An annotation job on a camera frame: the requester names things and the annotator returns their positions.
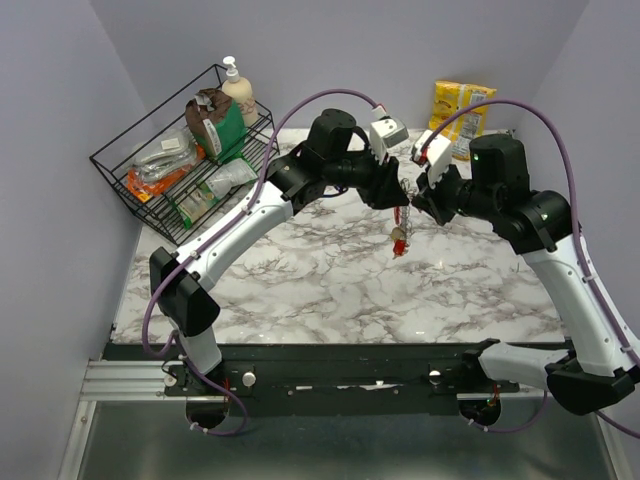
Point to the orange snack packet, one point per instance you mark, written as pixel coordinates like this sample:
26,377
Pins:
145,191

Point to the yellow chips bag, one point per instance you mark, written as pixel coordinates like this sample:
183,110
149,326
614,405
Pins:
450,97

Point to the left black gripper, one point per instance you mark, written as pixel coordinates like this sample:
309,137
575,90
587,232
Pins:
384,190

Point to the aluminium rail frame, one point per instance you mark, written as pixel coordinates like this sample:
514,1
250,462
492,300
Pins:
145,419

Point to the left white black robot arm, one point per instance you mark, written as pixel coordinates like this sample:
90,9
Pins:
336,153

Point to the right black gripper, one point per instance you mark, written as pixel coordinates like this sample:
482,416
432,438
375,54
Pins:
420,200

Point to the green white snack packet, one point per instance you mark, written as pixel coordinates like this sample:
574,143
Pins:
213,189

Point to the cream pump lotion bottle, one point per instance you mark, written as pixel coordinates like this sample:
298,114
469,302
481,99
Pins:
240,90

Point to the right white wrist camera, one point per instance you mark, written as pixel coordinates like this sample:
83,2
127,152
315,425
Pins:
436,159

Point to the brown green bag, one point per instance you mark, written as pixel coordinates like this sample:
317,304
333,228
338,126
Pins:
215,121

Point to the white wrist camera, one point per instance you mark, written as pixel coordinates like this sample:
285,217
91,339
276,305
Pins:
436,159
385,134

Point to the clear plastic packet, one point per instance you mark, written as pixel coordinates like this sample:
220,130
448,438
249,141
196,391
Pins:
168,153

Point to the metal red key organizer plate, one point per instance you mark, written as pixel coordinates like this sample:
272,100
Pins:
401,231

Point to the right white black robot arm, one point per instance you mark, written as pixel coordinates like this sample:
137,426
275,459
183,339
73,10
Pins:
596,371

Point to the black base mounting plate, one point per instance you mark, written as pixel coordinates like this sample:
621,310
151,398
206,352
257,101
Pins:
356,380

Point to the black wire rack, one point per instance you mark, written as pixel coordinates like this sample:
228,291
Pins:
115,159

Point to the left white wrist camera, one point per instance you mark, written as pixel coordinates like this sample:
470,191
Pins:
385,134

